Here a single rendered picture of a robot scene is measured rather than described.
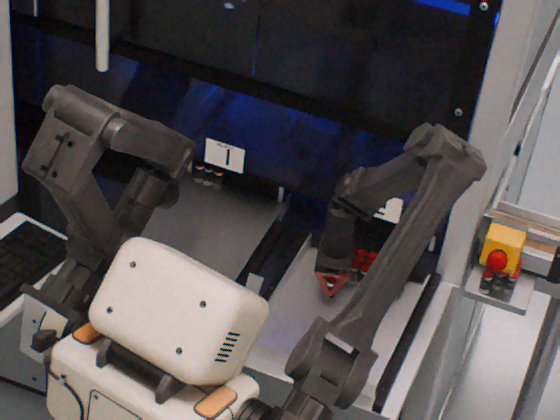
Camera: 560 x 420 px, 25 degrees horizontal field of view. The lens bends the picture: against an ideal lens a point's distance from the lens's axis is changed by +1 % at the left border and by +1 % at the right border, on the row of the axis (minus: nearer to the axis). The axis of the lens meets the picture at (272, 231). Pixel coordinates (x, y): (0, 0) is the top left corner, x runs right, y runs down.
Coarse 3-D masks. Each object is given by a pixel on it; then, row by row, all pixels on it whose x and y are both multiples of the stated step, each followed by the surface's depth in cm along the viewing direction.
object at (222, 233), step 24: (192, 192) 268; (216, 192) 269; (240, 192) 270; (168, 216) 261; (192, 216) 262; (216, 216) 263; (240, 216) 263; (264, 216) 264; (168, 240) 255; (192, 240) 256; (216, 240) 257; (240, 240) 257; (264, 240) 256; (216, 264) 251; (240, 264) 252
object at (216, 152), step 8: (208, 144) 256; (216, 144) 255; (224, 144) 254; (208, 152) 257; (216, 152) 256; (224, 152) 255; (232, 152) 255; (240, 152) 254; (208, 160) 258; (216, 160) 258; (224, 160) 257; (232, 160) 256; (240, 160) 255; (232, 168) 257; (240, 168) 256
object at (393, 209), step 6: (396, 198) 246; (390, 204) 247; (396, 204) 247; (402, 204) 246; (384, 210) 249; (390, 210) 248; (396, 210) 247; (378, 216) 250; (384, 216) 250; (390, 216) 249; (396, 216) 248; (396, 222) 249
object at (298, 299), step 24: (312, 264) 254; (288, 288) 248; (312, 288) 248; (408, 288) 251; (288, 312) 242; (312, 312) 243; (336, 312) 244; (408, 312) 246; (264, 336) 237; (288, 336) 237; (384, 336) 240; (384, 360) 235
